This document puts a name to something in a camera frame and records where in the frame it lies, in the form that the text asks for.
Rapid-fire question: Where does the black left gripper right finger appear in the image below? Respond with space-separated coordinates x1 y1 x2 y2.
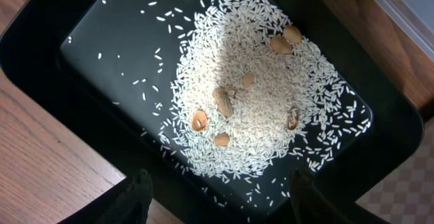
288 168 391 224

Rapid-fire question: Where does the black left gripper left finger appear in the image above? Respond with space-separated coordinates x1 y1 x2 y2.
59 169 153 224

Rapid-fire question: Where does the pile of white rice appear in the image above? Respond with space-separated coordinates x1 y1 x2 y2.
67 0 372 223

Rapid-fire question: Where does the black waste tray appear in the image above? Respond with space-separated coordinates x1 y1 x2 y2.
1 0 424 223

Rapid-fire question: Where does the clear plastic waste bin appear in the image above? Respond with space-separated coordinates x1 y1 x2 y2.
375 0 433 58

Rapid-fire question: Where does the open peanut shell half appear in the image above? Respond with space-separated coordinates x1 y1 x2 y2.
285 106 300 130

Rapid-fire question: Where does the hollow peanut shell half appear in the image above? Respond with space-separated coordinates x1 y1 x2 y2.
191 110 208 132

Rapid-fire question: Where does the lower peanut shell piece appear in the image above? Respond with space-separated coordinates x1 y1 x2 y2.
214 133 231 147

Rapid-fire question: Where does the whole peanut pod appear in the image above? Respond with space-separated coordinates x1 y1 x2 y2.
212 87 237 118

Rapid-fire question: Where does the small peanut shell piece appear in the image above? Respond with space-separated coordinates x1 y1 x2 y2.
242 72 255 90

